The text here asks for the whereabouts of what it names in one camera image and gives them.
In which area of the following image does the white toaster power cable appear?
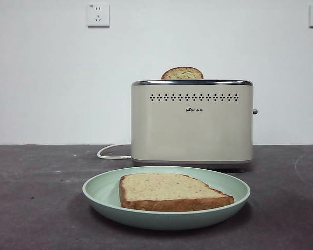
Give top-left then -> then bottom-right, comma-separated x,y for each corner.
97,144 -> 133,160

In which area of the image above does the pale green round plate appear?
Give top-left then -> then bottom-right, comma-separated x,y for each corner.
82,166 -> 251,231

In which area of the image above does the cream two-slot toaster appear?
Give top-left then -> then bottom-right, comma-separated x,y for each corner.
130,79 -> 258,173

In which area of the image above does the large toast bread slice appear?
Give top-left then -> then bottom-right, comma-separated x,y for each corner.
119,173 -> 235,212

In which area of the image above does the small toast bread slice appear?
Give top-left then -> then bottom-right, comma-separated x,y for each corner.
160,67 -> 204,80

